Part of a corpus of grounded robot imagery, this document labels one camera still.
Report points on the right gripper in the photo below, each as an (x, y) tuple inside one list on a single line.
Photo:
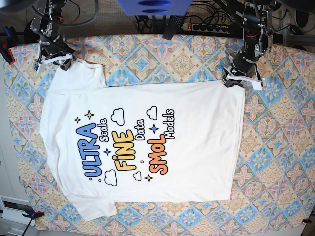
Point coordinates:
[(55, 50)]

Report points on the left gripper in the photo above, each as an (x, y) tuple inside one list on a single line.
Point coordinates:
[(236, 71)]

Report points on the white printed T-shirt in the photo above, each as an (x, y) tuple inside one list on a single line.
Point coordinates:
[(170, 142)]

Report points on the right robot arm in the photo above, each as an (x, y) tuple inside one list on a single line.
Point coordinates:
[(48, 20)]

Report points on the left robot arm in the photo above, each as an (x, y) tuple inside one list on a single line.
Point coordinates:
[(255, 19)]

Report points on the blue clamp upper left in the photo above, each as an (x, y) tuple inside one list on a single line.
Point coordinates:
[(5, 49)]

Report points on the blue clamp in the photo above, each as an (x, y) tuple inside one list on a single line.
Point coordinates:
[(32, 215), (5, 49)]

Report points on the black power strip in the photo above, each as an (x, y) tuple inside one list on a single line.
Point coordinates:
[(205, 27)]

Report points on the colourful patterned tablecloth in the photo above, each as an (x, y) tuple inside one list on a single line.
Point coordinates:
[(274, 183)]

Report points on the blue clamp lower left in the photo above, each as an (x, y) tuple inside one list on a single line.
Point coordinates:
[(32, 215)]

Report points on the white cabinet lower left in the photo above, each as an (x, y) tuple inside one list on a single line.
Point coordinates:
[(15, 216)]

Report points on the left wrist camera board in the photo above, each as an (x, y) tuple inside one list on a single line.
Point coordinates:
[(257, 85)]

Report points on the black camera stand bracket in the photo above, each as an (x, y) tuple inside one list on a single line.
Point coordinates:
[(175, 22)]

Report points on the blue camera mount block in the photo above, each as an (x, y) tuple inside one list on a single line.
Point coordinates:
[(154, 7)]

